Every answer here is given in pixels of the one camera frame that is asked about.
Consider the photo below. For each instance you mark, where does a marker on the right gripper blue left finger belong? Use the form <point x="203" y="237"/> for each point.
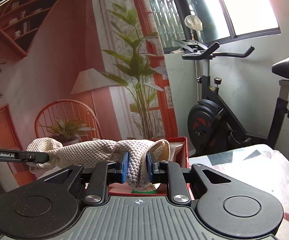
<point x="124" y="166"/>

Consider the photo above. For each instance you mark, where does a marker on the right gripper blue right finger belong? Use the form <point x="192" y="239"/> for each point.
<point x="151" y="167"/>

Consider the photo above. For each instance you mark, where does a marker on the cream knitted cloth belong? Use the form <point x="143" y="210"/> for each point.
<point x="90" y="153"/>

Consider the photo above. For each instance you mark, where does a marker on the red strawberry cardboard box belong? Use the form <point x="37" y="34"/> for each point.
<point x="179" y="152"/>

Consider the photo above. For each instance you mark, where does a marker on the black exercise bike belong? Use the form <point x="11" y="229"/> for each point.
<point x="243" y="100"/>

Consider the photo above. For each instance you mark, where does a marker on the patterned foam table mat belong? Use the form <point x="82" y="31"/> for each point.
<point x="259" y="166"/>

